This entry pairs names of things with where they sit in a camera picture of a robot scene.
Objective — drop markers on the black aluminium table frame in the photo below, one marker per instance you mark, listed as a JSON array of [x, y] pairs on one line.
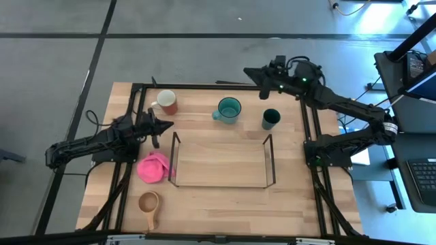
[[204, 86]]

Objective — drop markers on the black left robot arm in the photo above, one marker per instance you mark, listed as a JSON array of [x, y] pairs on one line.
[[85, 143]]

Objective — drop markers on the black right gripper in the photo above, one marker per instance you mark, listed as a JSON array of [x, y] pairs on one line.
[[276, 81]]

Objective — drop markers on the black crossbar with silver brackets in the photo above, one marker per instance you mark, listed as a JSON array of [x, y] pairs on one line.
[[51, 238]]

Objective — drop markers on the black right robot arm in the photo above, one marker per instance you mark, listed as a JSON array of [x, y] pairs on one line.
[[354, 105]]

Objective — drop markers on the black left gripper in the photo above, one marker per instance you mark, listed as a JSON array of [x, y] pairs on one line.
[[149, 125]]

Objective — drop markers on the black keyboard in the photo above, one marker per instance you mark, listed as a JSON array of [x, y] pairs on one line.
[[424, 180]]

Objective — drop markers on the black computer desk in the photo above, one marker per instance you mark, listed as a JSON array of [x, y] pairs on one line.
[[398, 149]]

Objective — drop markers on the teal ceramic mug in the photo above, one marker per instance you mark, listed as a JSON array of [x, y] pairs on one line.
[[229, 110]]

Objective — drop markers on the black support pole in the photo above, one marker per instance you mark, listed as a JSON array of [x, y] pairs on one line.
[[412, 39]]

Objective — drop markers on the pink cloth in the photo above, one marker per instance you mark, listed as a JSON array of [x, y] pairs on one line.
[[151, 168]]

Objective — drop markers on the black caster wheel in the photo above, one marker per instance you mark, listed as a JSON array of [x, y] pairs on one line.
[[391, 208]]

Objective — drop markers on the grey side desk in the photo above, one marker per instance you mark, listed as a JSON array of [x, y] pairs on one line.
[[408, 115]]

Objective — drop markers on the black adapter box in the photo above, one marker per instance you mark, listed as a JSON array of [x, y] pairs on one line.
[[415, 68]]

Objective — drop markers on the dark monitor screen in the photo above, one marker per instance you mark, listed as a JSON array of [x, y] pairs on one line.
[[424, 86]]

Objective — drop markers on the grey chair leg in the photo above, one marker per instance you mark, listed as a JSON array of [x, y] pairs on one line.
[[10, 156]]

